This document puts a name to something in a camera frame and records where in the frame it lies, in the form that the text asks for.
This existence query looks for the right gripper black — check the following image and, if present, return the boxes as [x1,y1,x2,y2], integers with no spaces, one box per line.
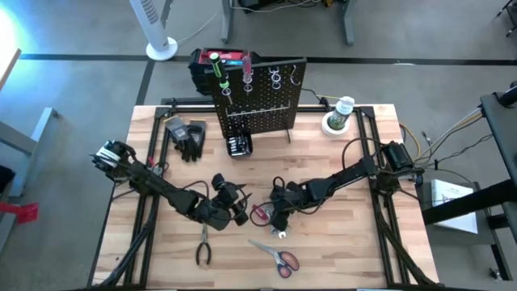
[264,177,313,232]

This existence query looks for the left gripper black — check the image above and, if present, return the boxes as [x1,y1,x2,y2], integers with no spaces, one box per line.
[209,173,254,227]

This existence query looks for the red blue handle scissors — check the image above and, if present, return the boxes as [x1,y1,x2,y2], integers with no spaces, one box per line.
[248,239,301,280]

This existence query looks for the black handle needle-nose pliers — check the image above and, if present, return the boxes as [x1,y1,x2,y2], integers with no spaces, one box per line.
[195,221,213,267]

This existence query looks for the clear red handle screwdriver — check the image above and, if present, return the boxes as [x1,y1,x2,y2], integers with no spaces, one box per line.
[241,54,254,96]

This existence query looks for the green black handle screwdriver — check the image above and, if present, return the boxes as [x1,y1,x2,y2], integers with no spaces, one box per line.
[208,51,234,105]

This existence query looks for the wooden board edge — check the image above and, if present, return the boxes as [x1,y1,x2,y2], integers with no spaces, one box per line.
[0,48,23,91]

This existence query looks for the black socket set tray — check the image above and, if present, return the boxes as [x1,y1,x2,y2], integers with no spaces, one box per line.
[225,131,254,158]

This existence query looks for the black metal pegboard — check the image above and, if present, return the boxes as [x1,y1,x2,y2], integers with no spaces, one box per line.
[204,57,307,145]

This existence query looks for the silver multi-slot rack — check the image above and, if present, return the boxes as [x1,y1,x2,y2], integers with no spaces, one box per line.
[225,103,292,118]

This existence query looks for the grey black work glove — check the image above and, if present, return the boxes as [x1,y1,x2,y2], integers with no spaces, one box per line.
[165,116,191,143]

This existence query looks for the white tape roll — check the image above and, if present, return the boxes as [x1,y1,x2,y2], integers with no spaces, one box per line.
[322,111,351,137]

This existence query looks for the white cap plastic bottle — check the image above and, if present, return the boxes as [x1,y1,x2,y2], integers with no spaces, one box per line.
[329,95,356,131]

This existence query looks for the red black tool bag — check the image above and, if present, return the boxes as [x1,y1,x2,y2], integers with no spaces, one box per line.
[187,47,259,96]

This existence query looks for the grey desk leg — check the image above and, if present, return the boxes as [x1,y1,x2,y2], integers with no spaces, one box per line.
[221,0,237,44]
[341,0,356,45]

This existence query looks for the white paper booklet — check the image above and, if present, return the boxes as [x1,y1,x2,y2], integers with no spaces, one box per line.
[430,179,480,235]

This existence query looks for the grey side table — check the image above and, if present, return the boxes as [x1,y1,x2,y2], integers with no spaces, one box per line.
[414,179,506,248]

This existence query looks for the white tower fan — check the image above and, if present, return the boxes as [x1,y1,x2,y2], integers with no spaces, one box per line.
[128,0,179,61]

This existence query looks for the grey metal bench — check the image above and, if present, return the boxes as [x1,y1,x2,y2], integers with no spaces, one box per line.
[0,107,61,199]

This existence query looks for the red flat object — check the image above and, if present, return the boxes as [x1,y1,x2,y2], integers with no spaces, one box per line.
[0,200,40,224]

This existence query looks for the black metal stand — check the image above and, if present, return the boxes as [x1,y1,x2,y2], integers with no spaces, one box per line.
[422,80,517,227]

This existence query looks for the black chair base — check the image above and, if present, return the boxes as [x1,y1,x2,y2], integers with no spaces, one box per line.
[496,0,517,38]

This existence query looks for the black aluminium extrusion frame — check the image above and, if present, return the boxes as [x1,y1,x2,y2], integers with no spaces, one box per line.
[86,96,439,290]

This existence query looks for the grey cable bundle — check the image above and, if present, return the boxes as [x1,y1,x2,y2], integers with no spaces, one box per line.
[427,107,485,146]

